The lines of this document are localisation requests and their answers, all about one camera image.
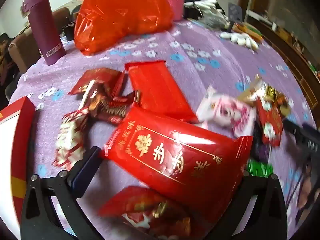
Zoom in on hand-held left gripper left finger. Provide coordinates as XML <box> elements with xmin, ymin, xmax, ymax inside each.
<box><xmin>21</xmin><ymin>146</ymin><xmax>102</xmax><ymax>240</ymax></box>

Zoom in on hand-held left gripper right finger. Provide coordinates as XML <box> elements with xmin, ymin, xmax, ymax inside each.
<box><xmin>207</xmin><ymin>171</ymin><xmax>288</xmax><ymax>240</ymax></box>

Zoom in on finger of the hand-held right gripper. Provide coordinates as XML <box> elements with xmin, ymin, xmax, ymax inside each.
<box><xmin>282</xmin><ymin>119</ymin><xmax>320</xmax><ymax>156</ymax></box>

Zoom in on gold snack packet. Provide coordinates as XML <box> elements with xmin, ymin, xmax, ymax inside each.
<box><xmin>237</xmin><ymin>74</ymin><xmax>293</xmax><ymax>117</ymax></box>

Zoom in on red white gift box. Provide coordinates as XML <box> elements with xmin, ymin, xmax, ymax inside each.
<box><xmin>0</xmin><ymin>96</ymin><xmax>36</xmax><ymax>233</ymax></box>

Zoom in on pink white snack packet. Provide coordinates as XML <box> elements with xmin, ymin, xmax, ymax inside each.
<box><xmin>197</xmin><ymin>86</ymin><xmax>256</xmax><ymax>138</ymax></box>

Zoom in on large red gold-print snack packet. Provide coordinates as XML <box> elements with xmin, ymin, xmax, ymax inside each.
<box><xmin>101</xmin><ymin>106</ymin><xmax>253</xmax><ymax>224</ymax></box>

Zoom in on plain red snack packet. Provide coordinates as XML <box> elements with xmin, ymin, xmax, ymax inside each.
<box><xmin>124</xmin><ymin>60</ymin><xmax>199</xmax><ymax>123</ymax></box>

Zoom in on white red striped candy packet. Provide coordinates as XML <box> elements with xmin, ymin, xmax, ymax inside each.
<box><xmin>52</xmin><ymin>109</ymin><xmax>88</xmax><ymax>172</ymax></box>

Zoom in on green snack packet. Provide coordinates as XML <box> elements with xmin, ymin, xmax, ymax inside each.
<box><xmin>246</xmin><ymin>160</ymin><xmax>273</xmax><ymax>178</ymax></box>

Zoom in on red white-flower snack packet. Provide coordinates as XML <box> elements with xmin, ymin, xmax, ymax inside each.
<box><xmin>257</xmin><ymin>99</ymin><xmax>283</xmax><ymax>147</ymax></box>

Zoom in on dark purple snack packet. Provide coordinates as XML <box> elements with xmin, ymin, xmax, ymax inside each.
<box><xmin>250</xmin><ymin>130</ymin><xmax>272</xmax><ymax>164</ymax></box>

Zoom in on brown chocolate snack packet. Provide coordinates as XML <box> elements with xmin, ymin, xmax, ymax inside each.
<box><xmin>79</xmin><ymin>79</ymin><xmax>142</xmax><ymax>126</ymax></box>

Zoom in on red white-pattern snack packet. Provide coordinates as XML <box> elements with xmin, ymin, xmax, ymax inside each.
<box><xmin>98</xmin><ymin>186</ymin><xmax>198</xmax><ymax>240</ymax></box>

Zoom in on red gold-foil snack packet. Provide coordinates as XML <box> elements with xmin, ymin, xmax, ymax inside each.
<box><xmin>68</xmin><ymin>68</ymin><xmax>125</xmax><ymax>98</ymax></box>

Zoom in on wooden cabinet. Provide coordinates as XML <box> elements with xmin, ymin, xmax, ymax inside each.
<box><xmin>237</xmin><ymin>0</ymin><xmax>320</xmax><ymax>112</ymax></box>

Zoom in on white candies in bag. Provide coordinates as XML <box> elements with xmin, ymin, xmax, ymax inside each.
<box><xmin>219</xmin><ymin>31</ymin><xmax>260</xmax><ymax>52</ymax></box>

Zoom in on yellow green box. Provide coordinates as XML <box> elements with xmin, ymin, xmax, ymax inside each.
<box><xmin>232</xmin><ymin>22</ymin><xmax>263</xmax><ymax>41</ymax></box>

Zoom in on purple floral tablecloth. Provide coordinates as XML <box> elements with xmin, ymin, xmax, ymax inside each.
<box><xmin>7</xmin><ymin>17</ymin><xmax>314</xmax><ymax>240</ymax></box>

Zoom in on brown sofa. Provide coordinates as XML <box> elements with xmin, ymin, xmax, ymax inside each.
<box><xmin>8</xmin><ymin>7</ymin><xmax>73</xmax><ymax>73</ymax></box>

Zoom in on black container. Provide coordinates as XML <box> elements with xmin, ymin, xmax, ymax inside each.
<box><xmin>62</xmin><ymin>22</ymin><xmax>76</xmax><ymax>41</ymax></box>

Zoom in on purple thermos bottle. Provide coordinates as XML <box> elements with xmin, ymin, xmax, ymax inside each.
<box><xmin>22</xmin><ymin>0</ymin><xmax>66</xmax><ymax>66</ymax></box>

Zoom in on red plastic bag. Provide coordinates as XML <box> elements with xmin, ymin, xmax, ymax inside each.
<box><xmin>60</xmin><ymin>0</ymin><xmax>174</xmax><ymax>55</ymax></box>

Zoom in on white gloves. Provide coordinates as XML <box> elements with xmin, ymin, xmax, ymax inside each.
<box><xmin>184</xmin><ymin>0</ymin><xmax>230</xmax><ymax>29</ymax></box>

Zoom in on dark bag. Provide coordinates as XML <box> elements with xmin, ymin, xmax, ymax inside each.
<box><xmin>183</xmin><ymin>0</ymin><xmax>227</xmax><ymax>29</ymax></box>

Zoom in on pink thermos bottle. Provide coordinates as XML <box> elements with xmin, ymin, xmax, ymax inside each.
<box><xmin>161</xmin><ymin>0</ymin><xmax>185</xmax><ymax>22</ymax></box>

